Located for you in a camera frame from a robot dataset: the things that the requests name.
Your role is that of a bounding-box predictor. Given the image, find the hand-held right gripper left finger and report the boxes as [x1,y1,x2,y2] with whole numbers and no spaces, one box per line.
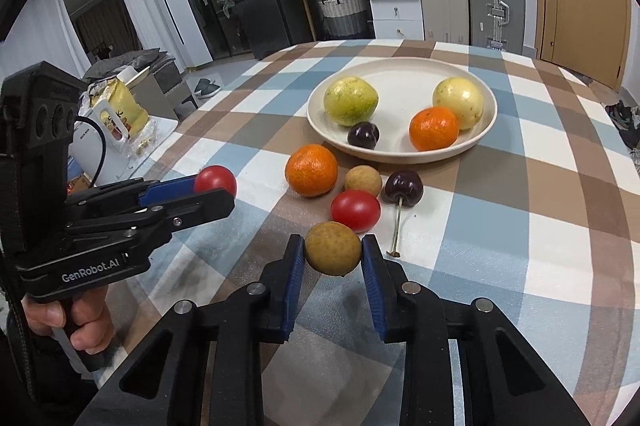
[75,233,307,426]

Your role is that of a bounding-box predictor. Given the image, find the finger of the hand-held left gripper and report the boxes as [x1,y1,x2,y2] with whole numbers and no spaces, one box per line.
[65,173,201,219]
[62,188,236,257]

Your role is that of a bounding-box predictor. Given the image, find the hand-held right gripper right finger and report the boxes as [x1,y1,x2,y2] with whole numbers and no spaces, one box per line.
[361,233,593,426]

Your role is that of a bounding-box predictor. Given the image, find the red cherry tomato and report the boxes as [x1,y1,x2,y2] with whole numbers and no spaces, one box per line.
[330,189,382,233]
[193,165,238,199]

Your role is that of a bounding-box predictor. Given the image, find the brown longan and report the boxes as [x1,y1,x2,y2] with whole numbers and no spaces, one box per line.
[344,165,383,199]
[304,221,362,277]

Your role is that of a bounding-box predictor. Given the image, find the dark stemless cherry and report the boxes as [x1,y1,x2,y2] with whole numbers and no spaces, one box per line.
[347,121,380,151]

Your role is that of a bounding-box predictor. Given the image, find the small orange mandarin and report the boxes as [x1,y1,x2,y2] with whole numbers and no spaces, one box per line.
[409,107,460,152]

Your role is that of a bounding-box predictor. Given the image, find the greenish yellow passion fruit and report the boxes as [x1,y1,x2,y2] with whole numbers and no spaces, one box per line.
[323,76,378,127]

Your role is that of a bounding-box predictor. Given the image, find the cream round plate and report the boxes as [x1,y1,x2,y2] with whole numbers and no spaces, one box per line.
[306,57,498,165]

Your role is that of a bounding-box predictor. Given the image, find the person's left hand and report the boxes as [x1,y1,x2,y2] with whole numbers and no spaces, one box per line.
[21,278,115,352]

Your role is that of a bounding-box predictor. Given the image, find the white appliance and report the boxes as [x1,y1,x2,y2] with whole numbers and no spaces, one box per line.
[70,106,135,183]

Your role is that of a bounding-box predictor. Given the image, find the yellow snack bag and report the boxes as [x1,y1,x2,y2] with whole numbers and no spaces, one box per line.
[90,78,151,141]

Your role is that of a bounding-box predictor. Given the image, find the dark cherry with stem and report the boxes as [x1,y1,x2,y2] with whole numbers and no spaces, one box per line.
[381,170,425,257]

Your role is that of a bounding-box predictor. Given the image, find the grey storage box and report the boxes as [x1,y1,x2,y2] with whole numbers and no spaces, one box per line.
[135,58,198,123]

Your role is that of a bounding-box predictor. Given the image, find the grey slippers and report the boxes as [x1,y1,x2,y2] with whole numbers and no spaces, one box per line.
[192,78,221,100]

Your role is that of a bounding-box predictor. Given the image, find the grey cloth pile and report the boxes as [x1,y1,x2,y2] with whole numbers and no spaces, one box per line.
[82,48,173,80]

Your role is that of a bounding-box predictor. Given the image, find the large orange mandarin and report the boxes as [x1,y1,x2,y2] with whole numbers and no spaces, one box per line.
[285,144,339,198]

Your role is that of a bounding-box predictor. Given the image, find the checkered tablecloth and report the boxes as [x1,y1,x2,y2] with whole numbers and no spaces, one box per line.
[75,38,640,426]

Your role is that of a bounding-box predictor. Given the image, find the woven laundry basket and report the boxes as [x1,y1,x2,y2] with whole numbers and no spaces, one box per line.
[318,0,370,39]

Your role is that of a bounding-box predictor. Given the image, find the dark sneakers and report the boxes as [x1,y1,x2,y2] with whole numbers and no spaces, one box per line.
[604,100,640,149]

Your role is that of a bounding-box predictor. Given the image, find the silver suitcase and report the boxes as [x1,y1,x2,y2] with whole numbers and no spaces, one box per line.
[466,0,526,52]

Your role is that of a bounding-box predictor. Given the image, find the black cable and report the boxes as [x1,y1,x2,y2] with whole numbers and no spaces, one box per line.
[74,116,109,187]

